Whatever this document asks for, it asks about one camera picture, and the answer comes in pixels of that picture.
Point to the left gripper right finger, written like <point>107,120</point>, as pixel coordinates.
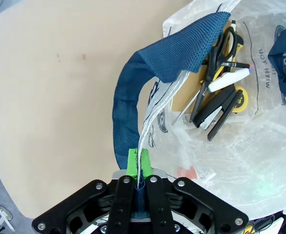
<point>159,207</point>

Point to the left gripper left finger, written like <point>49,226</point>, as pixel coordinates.
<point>119,207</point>

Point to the black stapler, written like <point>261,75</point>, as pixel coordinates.
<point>218,107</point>

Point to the yellow tape measure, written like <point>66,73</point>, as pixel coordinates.
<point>242,100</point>

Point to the white tube blue cap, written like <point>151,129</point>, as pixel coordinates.
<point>228,79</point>

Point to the black pen red tip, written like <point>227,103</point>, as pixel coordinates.
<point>237,65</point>

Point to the brown cardboard sheet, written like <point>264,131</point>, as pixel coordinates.
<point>181,102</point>

